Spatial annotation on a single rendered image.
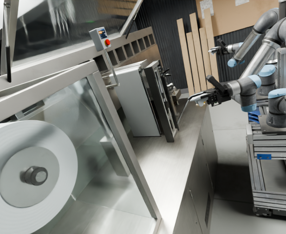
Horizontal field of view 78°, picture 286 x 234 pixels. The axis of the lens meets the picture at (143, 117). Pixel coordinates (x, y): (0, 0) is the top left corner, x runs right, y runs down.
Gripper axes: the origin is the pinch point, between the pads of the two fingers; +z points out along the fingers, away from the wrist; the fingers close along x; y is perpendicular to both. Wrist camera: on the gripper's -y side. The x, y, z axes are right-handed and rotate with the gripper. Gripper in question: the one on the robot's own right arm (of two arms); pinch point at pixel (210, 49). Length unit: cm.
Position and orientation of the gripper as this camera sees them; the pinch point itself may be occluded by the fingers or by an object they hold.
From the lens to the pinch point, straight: 215.8
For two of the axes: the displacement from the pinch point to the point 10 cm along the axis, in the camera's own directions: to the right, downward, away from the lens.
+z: -6.2, -1.4, 7.7
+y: 4.1, 7.8, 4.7
